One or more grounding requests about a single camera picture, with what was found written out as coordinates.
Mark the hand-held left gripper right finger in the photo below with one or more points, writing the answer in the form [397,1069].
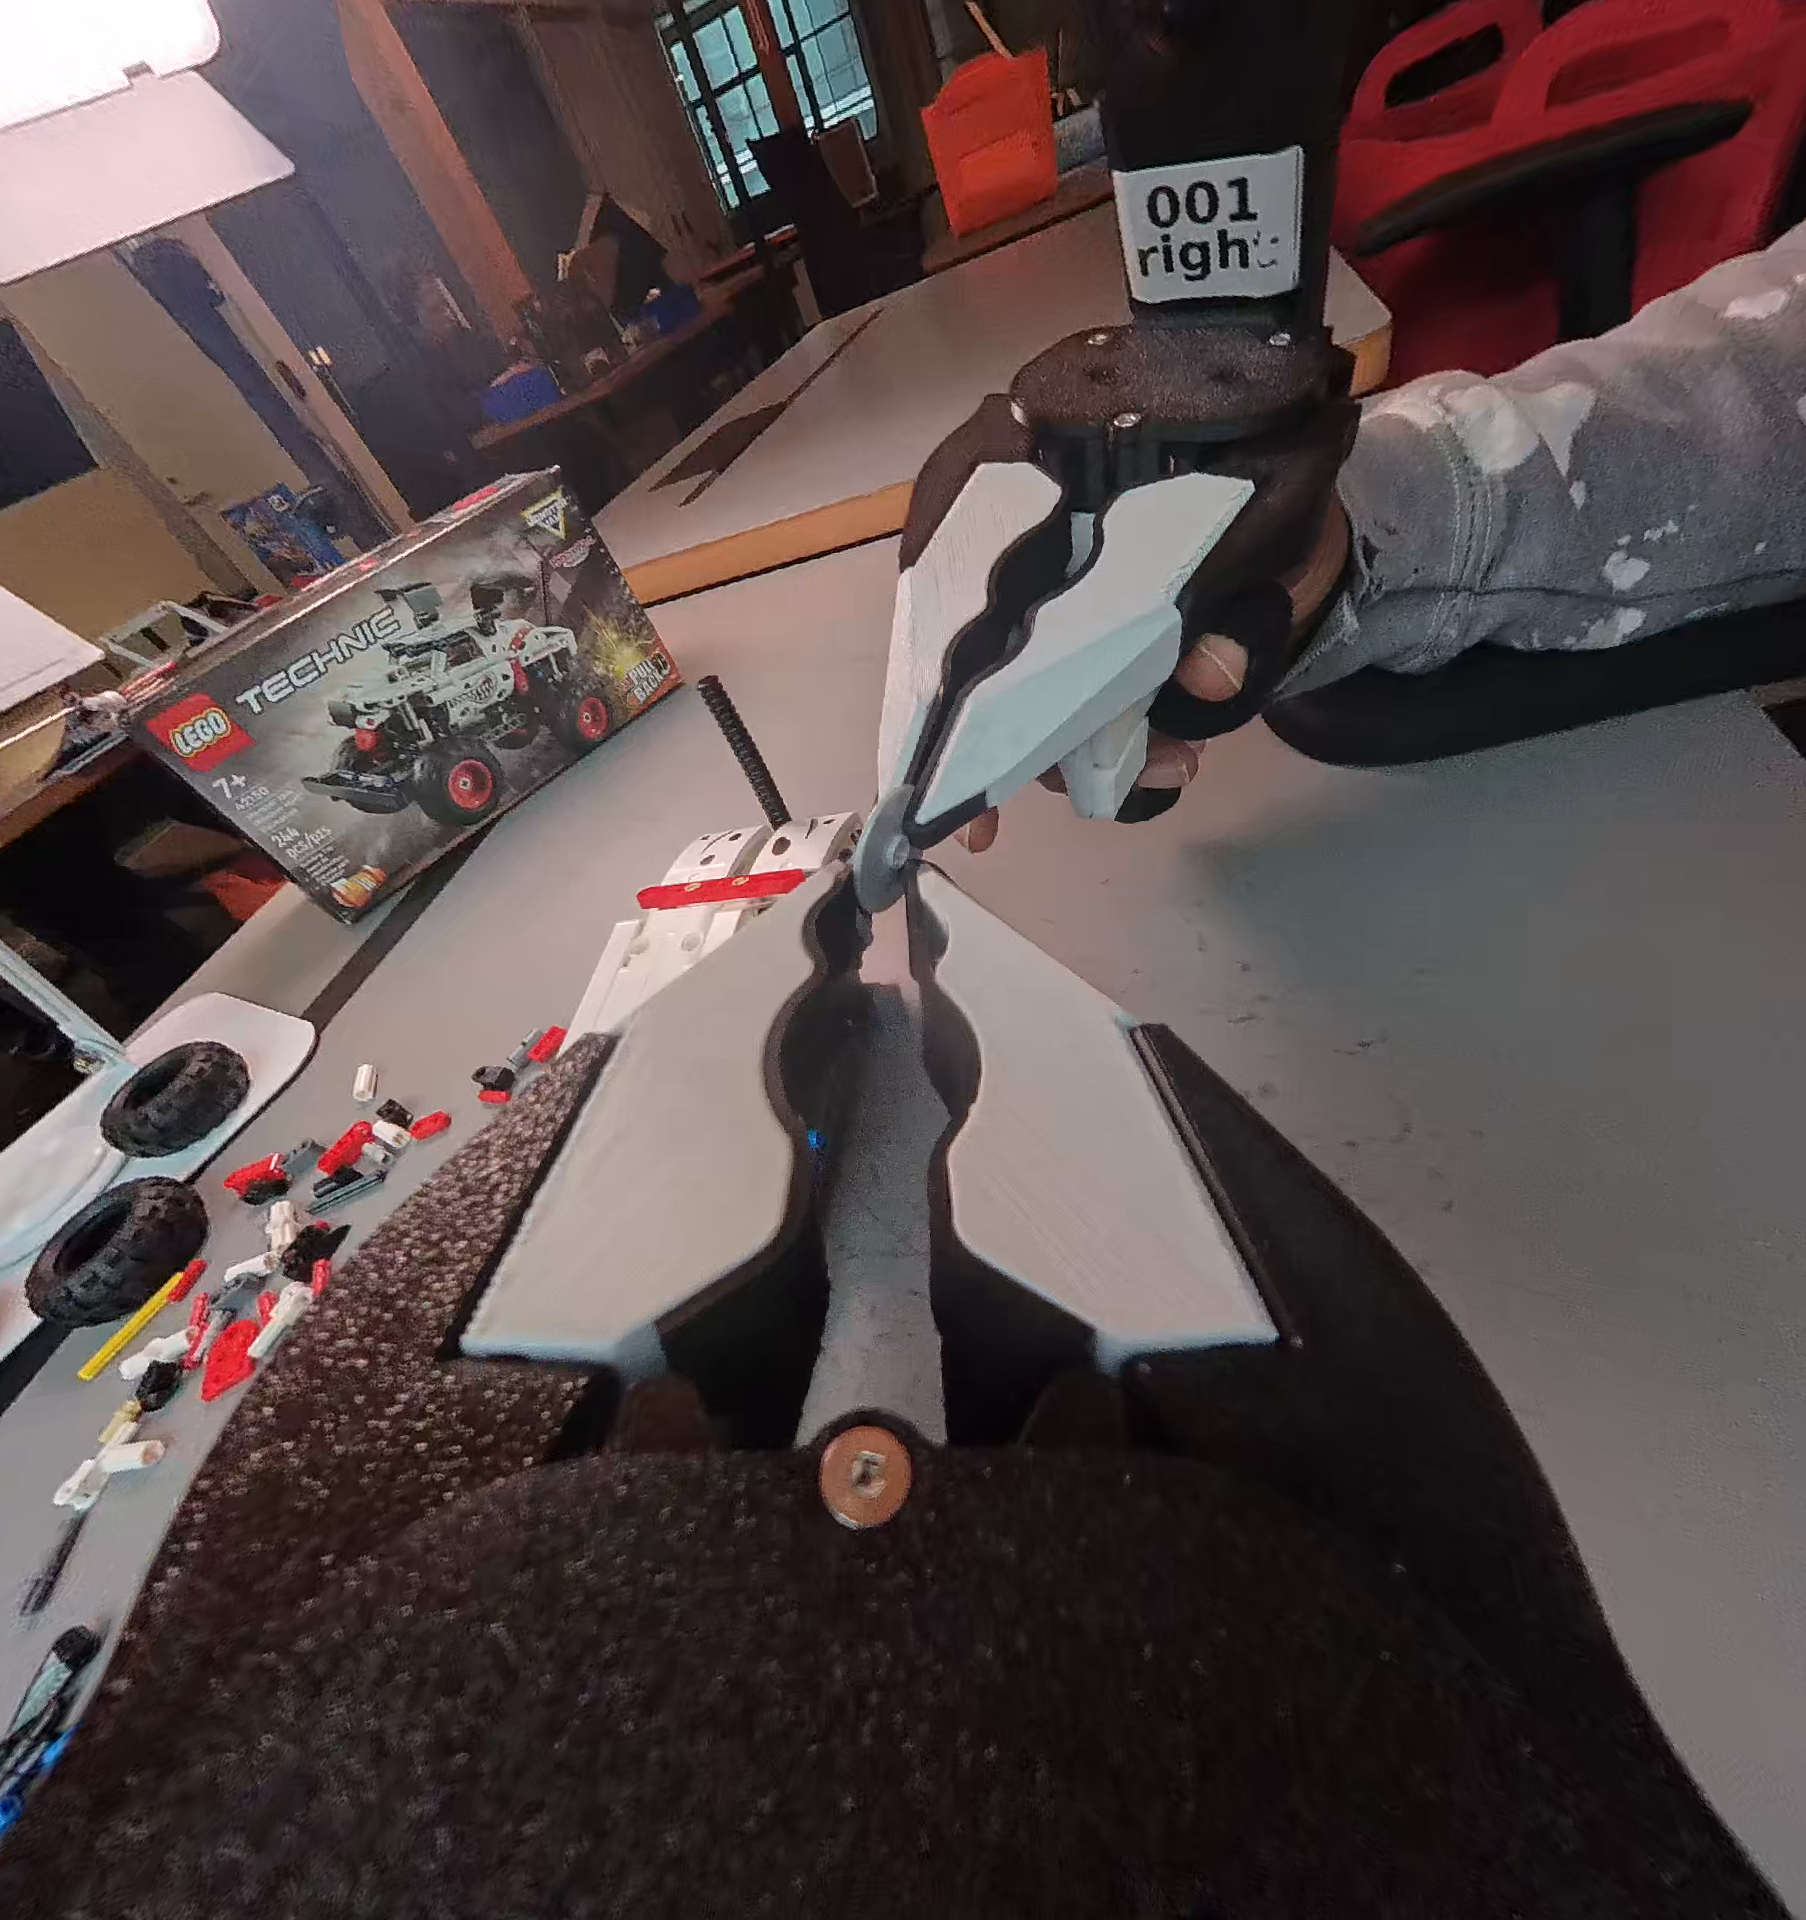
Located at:
[1098,1170]

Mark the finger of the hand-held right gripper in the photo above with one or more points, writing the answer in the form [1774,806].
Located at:
[1098,659]
[940,599]

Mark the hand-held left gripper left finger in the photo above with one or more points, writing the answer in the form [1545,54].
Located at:
[663,1185]

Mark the white black toy truck chassis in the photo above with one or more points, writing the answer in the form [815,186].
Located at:
[693,931]

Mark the grey round toy disc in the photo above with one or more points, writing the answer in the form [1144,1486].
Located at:
[885,864]

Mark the person's right forearm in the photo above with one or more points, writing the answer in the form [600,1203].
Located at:
[1563,450]

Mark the grey desk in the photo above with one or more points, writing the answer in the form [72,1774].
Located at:
[1443,1051]

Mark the person's right hand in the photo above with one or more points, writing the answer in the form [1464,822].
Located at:
[1218,667]

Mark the wood-edged grey table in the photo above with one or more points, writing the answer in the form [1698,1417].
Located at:
[918,406]

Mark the orange crate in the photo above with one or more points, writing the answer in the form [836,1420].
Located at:
[992,141]

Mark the white book stand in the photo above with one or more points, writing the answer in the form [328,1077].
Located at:
[281,1042]

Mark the pile of red white parts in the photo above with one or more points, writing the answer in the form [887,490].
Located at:
[235,1365]

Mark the red chair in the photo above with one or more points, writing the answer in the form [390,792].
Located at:
[1593,90]

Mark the black toy tyre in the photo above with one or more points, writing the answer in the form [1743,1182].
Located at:
[137,1118]
[72,1276]

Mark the window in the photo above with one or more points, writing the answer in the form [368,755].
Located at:
[760,90]

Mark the yellow toy axle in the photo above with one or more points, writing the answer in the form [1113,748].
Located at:
[135,1325]

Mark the printed toy truck box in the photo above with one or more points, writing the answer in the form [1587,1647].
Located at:
[394,675]

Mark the open instruction booklet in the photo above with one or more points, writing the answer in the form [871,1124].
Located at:
[18,646]

